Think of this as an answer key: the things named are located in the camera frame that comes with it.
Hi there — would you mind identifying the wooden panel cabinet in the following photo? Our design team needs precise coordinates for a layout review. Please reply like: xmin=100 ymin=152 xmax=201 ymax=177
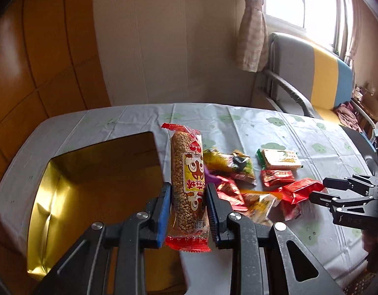
xmin=0 ymin=0 xmax=112 ymax=252

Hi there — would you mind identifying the grey yellow blue sofa chair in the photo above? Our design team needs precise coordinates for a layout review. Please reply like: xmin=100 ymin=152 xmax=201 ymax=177
xmin=249 ymin=31 xmax=378 ymax=148

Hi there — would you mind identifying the purple snack packet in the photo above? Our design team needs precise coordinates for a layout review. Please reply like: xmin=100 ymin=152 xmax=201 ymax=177
xmin=204 ymin=166 xmax=222 ymax=187

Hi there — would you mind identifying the clear orange nut snack bag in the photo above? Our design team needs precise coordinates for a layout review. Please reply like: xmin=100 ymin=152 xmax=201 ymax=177
xmin=240 ymin=190 xmax=282 ymax=226

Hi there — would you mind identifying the small red snack packet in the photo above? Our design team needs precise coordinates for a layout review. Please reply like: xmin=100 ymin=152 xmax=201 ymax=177
xmin=261 ymin=169 xmax=295 ymax=187

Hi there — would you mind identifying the red foil snack packet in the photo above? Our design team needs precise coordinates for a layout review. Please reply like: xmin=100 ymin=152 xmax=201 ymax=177
xmin=215 ymin=175 xmax=248 ymax=212

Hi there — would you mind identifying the large red snack bag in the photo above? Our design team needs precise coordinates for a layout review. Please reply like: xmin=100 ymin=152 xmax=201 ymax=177
xmin=276 ymin=178 xmax=325 ymax=221

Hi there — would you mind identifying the yellow green clipped snack bag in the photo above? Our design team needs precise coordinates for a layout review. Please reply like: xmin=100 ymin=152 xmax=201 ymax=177
xmin=204 ymin=148 xmax=257 ymax=187

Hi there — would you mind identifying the pink plaid curtain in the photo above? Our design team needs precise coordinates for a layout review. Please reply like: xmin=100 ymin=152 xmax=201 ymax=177
xmin=236 ymin=0 xmax=268 ymax=73

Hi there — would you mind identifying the long red puffed-rice snack bar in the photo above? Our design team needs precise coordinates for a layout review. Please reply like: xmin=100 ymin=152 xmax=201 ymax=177
xmin=162 ymin=123 xmax=210 ymax=253

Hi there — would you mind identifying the green white cracker pack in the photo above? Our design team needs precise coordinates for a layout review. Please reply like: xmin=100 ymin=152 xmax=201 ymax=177
xmin=256 ymin=148 xmax=303 ymax=171

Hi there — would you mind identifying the gold metal tin box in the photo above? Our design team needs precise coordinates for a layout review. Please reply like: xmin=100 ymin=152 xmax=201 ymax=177
xmin=27 ymin=132 xmax=187 ymax=294

